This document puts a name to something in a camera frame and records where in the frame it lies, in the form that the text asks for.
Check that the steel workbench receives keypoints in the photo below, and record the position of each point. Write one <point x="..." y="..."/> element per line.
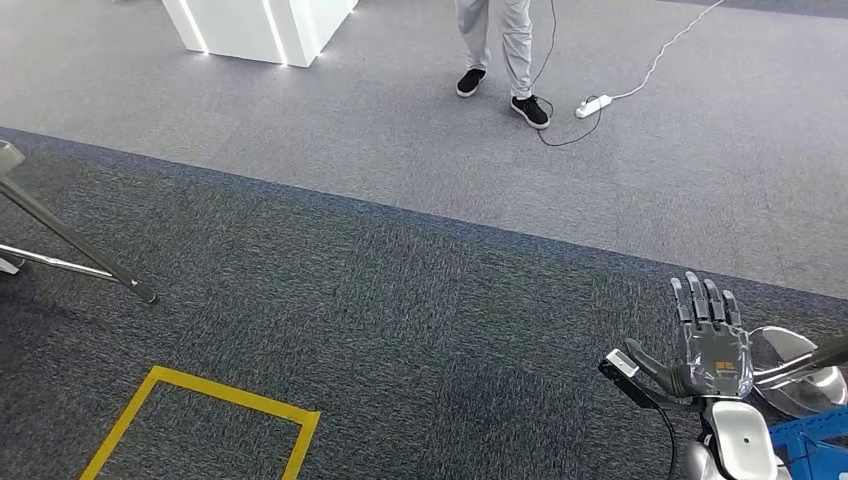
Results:
<point x="66" y="230"/>

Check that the white power strip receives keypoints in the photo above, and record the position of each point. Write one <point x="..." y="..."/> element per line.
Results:
<point x="593" y="106"/>

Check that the chrome stanchion with round base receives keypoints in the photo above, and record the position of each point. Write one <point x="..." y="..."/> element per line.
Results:
<point x="782" y="344"/>

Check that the person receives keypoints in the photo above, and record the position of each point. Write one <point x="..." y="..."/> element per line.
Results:
<point x="513" y="40"/>

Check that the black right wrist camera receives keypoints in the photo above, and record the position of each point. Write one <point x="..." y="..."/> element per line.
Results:
<point x="619" y="368"/>

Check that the white lit display plinth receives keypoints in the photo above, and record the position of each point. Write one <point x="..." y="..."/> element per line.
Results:
<point x="232" y="26"/>

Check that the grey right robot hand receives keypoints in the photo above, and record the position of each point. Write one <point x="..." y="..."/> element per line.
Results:
<point x="715" y="358"/>

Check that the blue metal shelf rack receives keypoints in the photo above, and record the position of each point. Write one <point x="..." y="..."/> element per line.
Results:
<point x="815" y="450"/>

